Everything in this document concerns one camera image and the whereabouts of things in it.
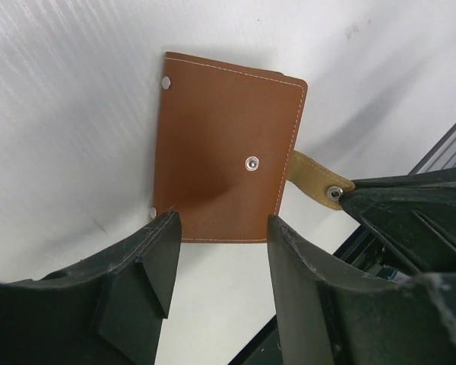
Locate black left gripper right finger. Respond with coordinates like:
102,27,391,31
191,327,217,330
267,215,456,364

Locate brown leather card holder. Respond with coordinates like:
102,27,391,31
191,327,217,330
153,52,356,243

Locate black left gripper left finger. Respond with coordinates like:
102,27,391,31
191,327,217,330
0,211,182,364

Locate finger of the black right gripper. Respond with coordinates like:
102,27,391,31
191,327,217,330
340,167,456,276

